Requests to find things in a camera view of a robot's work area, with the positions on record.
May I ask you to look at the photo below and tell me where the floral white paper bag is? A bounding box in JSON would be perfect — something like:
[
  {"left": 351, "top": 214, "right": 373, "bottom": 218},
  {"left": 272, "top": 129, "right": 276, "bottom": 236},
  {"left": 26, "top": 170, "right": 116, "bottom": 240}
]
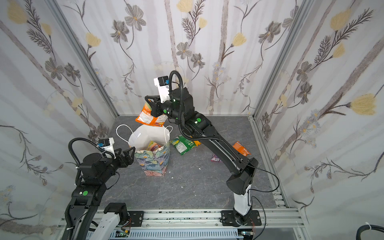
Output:
[{"left": 116, "top": 124, "right": 173, "bottom": 177}]

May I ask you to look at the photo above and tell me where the green snack packet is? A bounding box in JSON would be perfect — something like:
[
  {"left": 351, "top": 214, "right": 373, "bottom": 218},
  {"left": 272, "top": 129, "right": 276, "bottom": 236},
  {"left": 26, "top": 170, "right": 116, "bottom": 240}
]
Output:
[{"left": 170, "top": 135, "right": 198, "bottom": 155}]

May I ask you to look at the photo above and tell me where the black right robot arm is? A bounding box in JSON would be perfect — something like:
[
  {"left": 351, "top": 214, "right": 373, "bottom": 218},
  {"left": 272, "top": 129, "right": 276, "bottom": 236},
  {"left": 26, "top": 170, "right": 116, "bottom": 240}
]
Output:
[{"left": 145, "top": 71, "right": 259, "bottom": 195}]

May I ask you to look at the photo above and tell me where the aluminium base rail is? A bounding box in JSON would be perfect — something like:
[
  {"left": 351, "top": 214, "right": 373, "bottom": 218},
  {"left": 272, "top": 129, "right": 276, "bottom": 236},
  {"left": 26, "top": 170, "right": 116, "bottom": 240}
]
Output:
[{"left": 56, "top": 208, "right": 304, "bottom": 240}]

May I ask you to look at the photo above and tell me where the orange fruit snack packet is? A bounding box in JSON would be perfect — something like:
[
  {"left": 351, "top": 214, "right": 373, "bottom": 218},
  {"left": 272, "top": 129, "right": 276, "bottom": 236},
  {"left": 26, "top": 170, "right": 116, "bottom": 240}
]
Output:
[{"left": 136, "top": 103, "right": 168, "bottom": 127}]

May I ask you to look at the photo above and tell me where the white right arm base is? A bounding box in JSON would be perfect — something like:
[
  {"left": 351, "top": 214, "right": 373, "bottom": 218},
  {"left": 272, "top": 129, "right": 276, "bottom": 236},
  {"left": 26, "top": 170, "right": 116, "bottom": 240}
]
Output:
[{"left": 233, "top": 185, "right": 252, "bottom": 226}]

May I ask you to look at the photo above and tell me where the orange chips packet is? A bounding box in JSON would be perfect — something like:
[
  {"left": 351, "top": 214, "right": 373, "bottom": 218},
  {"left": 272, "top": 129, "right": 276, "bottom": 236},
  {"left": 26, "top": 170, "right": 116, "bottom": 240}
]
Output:
[{"left": 233, "top": 141, "right": 251, "bottom": 156}]

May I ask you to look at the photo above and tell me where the Fox's fruit candy bag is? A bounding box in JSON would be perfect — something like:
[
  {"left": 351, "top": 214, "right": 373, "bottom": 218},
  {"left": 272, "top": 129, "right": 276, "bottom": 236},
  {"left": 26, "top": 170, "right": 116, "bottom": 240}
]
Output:
[{"left": 147, "top": 141, "right": 162, "bottom": 152}]

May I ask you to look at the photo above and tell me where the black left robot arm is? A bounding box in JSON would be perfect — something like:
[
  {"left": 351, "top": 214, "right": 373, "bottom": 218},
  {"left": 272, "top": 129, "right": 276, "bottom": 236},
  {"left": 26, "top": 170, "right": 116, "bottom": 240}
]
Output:
[{"left": 62, "top": 138, "right": 136, "bottom": 240}]

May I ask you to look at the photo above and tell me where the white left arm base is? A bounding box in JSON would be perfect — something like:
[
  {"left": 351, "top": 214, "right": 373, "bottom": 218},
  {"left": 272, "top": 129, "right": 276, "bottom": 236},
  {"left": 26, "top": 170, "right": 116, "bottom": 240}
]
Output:
[{"left": 90, "top": 203, "right": 131, "bottom": 240}]

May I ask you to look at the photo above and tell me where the purple snack packet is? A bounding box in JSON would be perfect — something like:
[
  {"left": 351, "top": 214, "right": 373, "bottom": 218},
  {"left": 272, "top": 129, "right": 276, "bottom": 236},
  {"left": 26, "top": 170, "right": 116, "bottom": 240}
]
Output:
[{"left": 211, "top": 155, "right": 222, "bottom": 163}]

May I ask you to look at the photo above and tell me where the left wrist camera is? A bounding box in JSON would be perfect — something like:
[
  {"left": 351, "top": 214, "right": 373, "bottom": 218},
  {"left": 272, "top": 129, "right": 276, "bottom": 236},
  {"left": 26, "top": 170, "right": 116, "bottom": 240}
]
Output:
[{"left": 98, "top": 138, "right": 116, "bottom": 159}]

